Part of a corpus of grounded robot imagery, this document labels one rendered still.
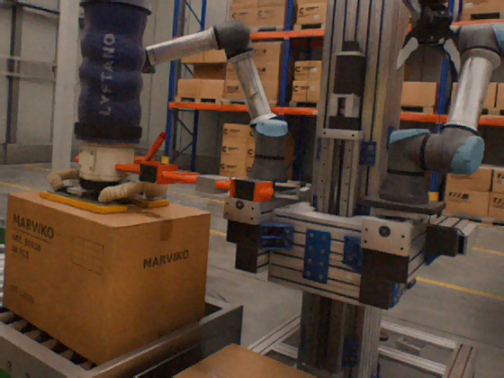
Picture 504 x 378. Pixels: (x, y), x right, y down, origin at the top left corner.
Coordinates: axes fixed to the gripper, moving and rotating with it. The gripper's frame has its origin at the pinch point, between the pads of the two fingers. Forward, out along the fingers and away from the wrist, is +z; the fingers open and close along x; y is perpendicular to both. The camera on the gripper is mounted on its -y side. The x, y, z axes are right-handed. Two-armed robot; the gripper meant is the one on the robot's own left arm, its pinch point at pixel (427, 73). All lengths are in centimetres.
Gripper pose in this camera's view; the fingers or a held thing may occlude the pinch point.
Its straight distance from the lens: 138.5
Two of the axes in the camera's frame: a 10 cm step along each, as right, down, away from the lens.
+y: 1.5, -0.4, 9.9
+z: -0.7, 10.0, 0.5
